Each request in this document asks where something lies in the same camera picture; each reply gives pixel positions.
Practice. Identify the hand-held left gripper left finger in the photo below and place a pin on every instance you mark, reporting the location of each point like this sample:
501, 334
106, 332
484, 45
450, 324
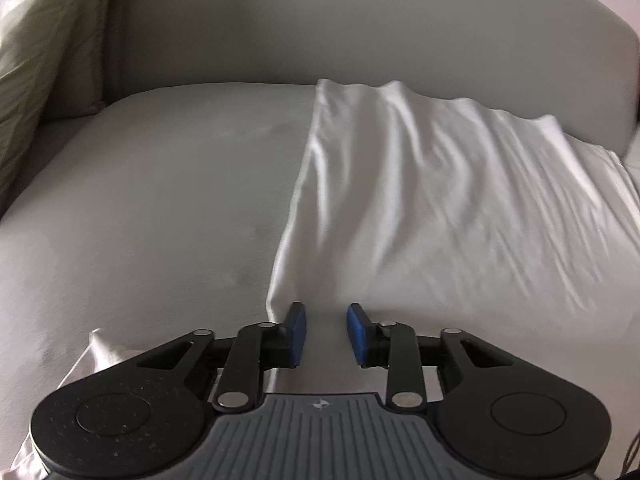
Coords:
295, 335

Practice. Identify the grey sofa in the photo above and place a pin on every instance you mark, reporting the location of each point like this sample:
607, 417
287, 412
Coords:
150, 210

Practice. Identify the beige pillow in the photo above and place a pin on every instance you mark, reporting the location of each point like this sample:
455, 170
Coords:
35, 60
80, 80

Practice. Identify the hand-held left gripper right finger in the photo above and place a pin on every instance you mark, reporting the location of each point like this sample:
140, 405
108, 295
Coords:
357, 335

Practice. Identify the light grey garment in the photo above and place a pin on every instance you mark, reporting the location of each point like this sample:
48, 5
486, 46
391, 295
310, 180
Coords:
425, 200

